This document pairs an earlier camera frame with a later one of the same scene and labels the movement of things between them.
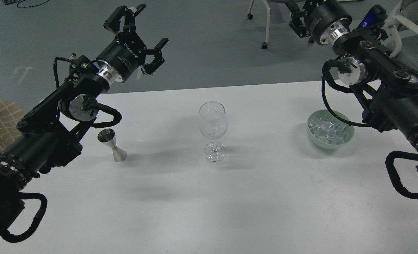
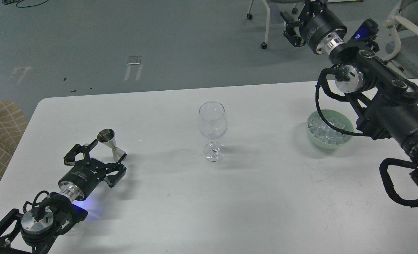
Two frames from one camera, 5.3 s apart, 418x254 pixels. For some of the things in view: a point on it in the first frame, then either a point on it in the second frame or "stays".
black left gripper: [121, 59] → [86, 173]
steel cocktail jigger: [108, 136] stays
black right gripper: [327, 20] → [322, 28]
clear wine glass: [213, 124] stays
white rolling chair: [264, 45] stays
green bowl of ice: [328, 131] stays
